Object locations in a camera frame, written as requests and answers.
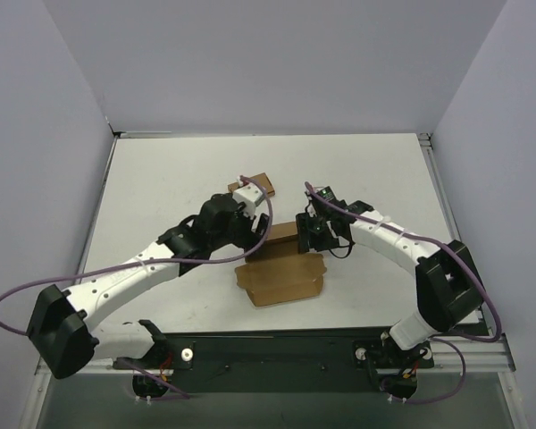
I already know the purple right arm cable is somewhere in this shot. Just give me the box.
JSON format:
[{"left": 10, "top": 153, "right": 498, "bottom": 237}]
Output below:
[{"left": 304, "top": 181, "right": 504, "bottom": 403}]

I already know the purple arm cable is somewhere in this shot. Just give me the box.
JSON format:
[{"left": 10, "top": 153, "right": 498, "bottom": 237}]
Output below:
[
  {"left": 0, "top": 174, "right": 276, "bottom": 401},
  {"left": 304, "top": 181, "right": 504, "bottom": 403}
]

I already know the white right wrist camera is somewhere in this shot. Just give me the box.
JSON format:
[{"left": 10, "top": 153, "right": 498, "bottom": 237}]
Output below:
[{"left": 315, "top": 186, "right": 345, "bottom": 207}]

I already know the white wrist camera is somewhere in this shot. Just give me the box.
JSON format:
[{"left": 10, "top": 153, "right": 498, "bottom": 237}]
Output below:
[
  {"left": 315, "top": 186, "right": 345, "bottom": 207},
  {"left": 228, "top": 177, "right": 268, "bottom": 218}
]

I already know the large cardboard box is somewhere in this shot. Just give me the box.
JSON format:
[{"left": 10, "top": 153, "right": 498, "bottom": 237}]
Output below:
[{"left": 235, "top": 222, "right": 327, "bottom": 307}]

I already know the small folded cardboard box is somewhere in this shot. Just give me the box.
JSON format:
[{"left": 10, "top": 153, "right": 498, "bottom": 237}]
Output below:
[{"left": 228, "top": 172, "right": 275, "bottom": 198}]

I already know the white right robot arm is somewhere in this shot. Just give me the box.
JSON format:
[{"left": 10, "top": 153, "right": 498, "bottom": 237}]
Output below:
[{"left": 296, "top": 201, "right": 483, "bottom": 350}]

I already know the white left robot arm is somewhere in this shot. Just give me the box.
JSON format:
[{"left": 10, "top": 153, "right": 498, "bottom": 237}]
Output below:
[{"left": 26, "top": 183, "right": 272, "bottom": 379}]

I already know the aluminium frame rail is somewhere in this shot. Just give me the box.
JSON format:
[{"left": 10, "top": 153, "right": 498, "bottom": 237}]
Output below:
[{"left": 419, "top": 335, "right": 516, "bottom": 374}]

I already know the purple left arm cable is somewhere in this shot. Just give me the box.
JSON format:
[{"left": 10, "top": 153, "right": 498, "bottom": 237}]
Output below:
[{"left": 0, "top": 174, "right": 276, "bottom": 401}]

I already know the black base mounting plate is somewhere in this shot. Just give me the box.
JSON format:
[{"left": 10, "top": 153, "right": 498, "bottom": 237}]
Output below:
[{"left": 133, "top": 327, "right": 434, "bottom": 395}]

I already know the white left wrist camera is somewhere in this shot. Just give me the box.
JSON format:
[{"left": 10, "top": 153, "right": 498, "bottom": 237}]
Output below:
[{"left": 228, "top": 177, "right": 268, "bottom": 218}]

